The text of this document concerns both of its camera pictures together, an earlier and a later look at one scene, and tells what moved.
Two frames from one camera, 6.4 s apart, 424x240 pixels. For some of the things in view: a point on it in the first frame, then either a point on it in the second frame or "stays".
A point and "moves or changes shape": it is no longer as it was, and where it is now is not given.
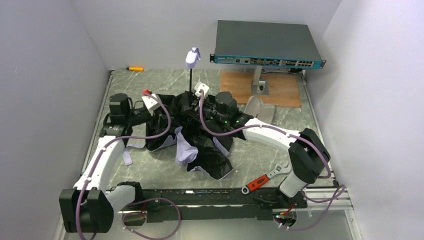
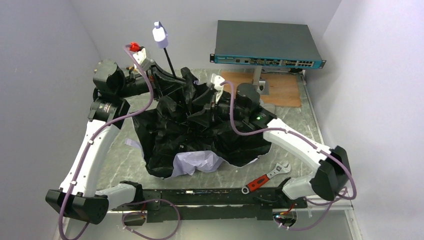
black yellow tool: x=295 y=70 stays
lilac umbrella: x=198 y=143 moves or changes shape
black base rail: x=172 y=205 stays
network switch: x=261 y=44 stays
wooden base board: x=283 y=88 stays
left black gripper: x=145 y=113 to x=157 y=78
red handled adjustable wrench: x=263 y=180 stays
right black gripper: x=196 y=110 to x=214 y=100
